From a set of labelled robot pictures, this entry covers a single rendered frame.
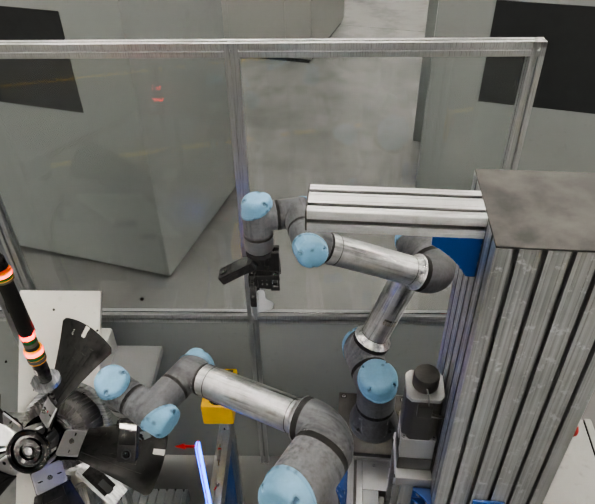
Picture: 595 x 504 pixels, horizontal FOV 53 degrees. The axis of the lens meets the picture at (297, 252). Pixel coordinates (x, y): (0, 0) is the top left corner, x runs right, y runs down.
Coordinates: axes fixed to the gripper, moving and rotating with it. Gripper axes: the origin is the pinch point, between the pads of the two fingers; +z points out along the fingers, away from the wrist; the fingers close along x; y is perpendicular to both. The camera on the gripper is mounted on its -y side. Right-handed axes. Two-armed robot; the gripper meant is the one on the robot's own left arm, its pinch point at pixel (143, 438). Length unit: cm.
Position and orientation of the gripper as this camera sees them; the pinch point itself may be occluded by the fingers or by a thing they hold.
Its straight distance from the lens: 169.1
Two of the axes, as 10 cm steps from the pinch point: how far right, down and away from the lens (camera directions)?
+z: 0.1, 5.6, 8.3
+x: -10.0, -0.3, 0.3
